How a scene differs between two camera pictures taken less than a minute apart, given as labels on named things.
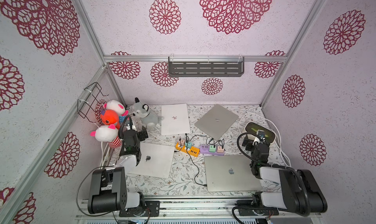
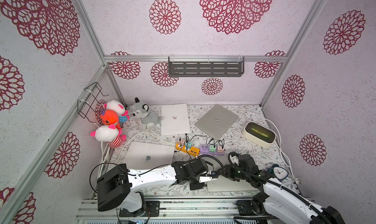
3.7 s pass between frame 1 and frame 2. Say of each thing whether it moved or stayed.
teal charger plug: stayed
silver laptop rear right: stayed
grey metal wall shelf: stayed
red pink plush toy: stayed
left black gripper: moved
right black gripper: moved
